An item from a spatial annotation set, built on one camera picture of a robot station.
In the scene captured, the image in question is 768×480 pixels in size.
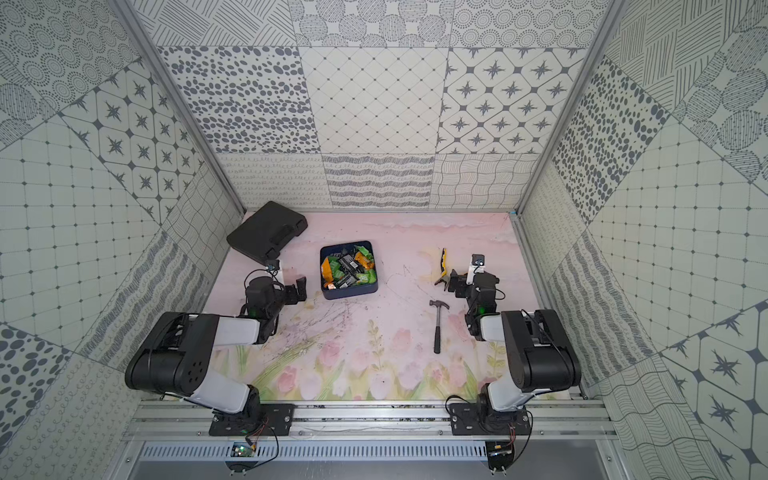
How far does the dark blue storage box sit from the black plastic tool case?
0.17 m

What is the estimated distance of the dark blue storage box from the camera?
972mm

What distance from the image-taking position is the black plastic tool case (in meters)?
1.06
